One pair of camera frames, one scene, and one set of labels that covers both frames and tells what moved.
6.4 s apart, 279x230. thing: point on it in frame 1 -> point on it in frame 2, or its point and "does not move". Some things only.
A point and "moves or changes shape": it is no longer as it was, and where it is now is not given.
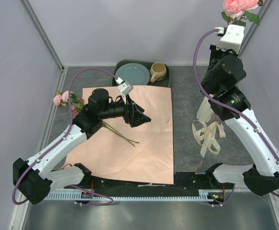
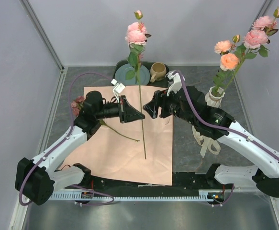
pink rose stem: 235,10 -> 255,40
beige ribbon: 205,134 does not move
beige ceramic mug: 158,71 does not move
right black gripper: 215,52 -> 160,99
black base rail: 200,180 does not move
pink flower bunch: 63,98 moves or changes shape
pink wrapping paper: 141,153 does not move
